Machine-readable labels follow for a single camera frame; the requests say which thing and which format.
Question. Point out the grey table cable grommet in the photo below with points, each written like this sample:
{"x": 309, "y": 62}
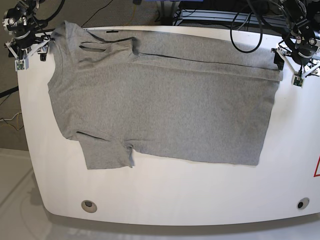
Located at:
{"x": 303, "y": 203}

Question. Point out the grey T-shirt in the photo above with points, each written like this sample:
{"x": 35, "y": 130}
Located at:
{"x": 162, "y": 94}

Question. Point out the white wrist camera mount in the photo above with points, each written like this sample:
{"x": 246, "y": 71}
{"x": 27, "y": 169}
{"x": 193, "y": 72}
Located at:
{"x": 27, "y": 52}
{"x": 299, "y": 73}

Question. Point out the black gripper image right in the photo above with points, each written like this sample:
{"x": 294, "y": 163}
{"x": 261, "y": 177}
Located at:
{"x": 300, "y": 58}

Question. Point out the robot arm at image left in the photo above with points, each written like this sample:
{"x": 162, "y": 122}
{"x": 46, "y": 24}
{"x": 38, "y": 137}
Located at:
{"x": 21, "y": 24}

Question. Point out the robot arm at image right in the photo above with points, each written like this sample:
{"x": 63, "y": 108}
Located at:
{"x": 303, "y": 34}

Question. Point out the aluminium extrusion frame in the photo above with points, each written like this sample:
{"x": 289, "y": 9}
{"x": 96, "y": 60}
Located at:
{"x": 225, "y": 17}

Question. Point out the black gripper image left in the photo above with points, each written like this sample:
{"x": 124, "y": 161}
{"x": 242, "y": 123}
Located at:
{"x": 27, "y": 41}

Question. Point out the beige table cable grommet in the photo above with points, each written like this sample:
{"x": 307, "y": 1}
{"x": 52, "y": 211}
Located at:
{"x": 89, "y": 206}

